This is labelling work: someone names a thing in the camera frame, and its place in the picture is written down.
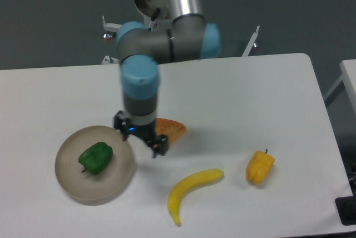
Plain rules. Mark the yellow banana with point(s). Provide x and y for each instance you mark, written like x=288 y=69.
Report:
x=188 y=184

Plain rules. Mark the green bell pepper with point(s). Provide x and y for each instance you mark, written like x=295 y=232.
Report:
x=96 y=158

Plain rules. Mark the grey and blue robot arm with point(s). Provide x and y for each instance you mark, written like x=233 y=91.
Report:
x=142 y=49

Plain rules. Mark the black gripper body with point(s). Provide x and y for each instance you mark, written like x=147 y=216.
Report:
x=141 y=128

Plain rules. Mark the beige round plate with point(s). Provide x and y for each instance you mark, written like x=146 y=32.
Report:
x=76 y=179

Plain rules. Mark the yellow bell pepper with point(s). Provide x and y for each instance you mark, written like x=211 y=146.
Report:
x=259 y=166

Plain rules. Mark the triangular pastry bread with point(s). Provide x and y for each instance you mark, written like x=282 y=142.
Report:
x=172 y=129

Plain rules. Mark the black device at table edge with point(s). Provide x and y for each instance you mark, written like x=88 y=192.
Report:
x=346 y=209

